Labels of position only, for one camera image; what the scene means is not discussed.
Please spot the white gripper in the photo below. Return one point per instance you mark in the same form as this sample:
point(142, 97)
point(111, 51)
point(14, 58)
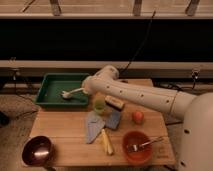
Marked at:
point(86, 85)

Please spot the white brush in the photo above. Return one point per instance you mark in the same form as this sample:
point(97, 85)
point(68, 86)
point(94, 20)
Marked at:
point(68, 95)

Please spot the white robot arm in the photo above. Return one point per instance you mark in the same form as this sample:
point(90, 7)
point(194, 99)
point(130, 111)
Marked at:
point(196, 151)

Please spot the wooden block brush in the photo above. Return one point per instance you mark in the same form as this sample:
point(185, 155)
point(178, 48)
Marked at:
point(115, 102)

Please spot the dark purple bowl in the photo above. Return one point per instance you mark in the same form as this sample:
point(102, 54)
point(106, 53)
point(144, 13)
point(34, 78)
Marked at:
point(38, 151)

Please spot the green plastic tray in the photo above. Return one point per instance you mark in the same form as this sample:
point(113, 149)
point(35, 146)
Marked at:
point(53, 84)

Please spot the metal fork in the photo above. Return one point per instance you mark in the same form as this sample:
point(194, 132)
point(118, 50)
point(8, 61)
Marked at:
point(139, 147)

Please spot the blue cloth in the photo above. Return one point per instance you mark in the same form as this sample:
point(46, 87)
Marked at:
point(94, 123)

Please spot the orange plastic bowl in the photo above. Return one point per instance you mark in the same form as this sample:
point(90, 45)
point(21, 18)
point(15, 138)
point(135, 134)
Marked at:
point(136, 158)

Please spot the orange fruit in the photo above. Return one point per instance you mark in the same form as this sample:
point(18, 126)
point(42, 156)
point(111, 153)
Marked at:
point(137, 117)

